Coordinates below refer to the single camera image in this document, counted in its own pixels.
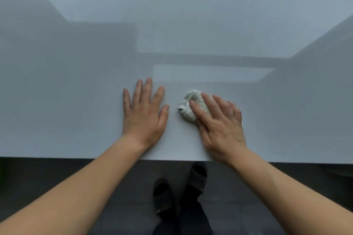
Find person's right hand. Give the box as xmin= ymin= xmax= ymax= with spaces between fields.
xmin=189 ymin=92 xmax=249 ymax=165

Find person's left hand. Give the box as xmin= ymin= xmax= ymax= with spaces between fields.
xmin=122 ymin=77 xmax=170 ymax=150

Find white cloth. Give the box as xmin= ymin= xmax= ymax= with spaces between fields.
xmin=177 ymin=89 xmax=213 ymax=122

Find person's right forearm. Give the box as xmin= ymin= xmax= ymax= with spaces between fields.
xmin=227 ymin=148 xmax=353 ymax=235

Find person's left forearm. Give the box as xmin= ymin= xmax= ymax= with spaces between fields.
xmin=0 ymin=134 xmax=151 ymax=235

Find black perforated slipper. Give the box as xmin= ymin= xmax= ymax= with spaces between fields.
xmin=153 ymin=179 xmax=177 ymax=217
xmin=181 ymin=162 xmax=208 ymax=197

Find person's dark trousers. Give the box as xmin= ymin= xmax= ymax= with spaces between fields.
xmin=152 ymin=191 xmax=214 ymax=235

